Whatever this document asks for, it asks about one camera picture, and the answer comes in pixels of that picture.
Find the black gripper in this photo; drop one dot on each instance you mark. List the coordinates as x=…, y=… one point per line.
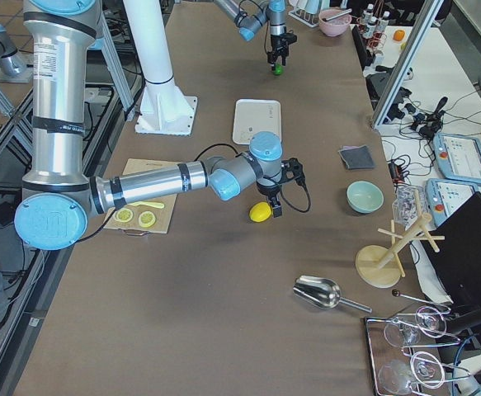
x=277, y=43
x=267, y=190

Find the teach pendant upper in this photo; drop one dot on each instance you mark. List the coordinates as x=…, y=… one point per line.
x=458, y=157

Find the mint green bowl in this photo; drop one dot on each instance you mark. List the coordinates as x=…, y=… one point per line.
x=364, y=197

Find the aluminium frame post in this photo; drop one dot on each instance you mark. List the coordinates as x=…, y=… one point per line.
x=393, y=80

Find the lemon slice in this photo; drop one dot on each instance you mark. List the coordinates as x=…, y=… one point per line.
x=147, y=219
x=124, y=215

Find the dark grey cloth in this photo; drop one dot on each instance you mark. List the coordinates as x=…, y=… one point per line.
x=356, y=157

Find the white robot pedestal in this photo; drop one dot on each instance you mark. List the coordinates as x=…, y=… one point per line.
x=164, y=109

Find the teach pendant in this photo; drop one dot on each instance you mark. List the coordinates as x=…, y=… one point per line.
x=444, y=197
x=458, y=157

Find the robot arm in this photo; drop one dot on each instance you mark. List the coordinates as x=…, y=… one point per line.
x=269, y=14
x=58, y=199

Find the lemon slice left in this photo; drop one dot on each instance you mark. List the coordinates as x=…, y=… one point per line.
x=124, y=215

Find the wooden mug tree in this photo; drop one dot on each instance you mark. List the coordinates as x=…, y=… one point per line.
x=380, y=266

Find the pink bowl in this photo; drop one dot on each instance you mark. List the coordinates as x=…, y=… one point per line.
x=334, y=22

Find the wooden cutting board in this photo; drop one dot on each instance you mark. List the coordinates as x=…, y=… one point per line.
x=163, y=215

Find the metal scoop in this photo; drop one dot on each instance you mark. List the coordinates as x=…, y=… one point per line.
x=324, y=293

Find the wine glass rack tray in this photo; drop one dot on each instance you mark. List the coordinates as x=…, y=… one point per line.
x=404, y=352

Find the black monitor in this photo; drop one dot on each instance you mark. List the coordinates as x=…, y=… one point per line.
x=454, y=273

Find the teach pendant lower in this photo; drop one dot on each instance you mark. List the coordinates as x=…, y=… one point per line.
x=444, y=197

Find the yellow lemon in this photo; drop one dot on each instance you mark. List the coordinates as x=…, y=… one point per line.
x=260, y=212

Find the yellow plastic knife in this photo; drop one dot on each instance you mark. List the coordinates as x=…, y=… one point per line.
x=152, y=204

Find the lemon slice right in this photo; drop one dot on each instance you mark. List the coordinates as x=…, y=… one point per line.
x=147, y=219

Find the white tray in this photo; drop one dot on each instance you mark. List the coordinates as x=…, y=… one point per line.
x=254, y=115

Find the green lime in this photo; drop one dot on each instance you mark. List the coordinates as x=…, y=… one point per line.
x=277, y=69

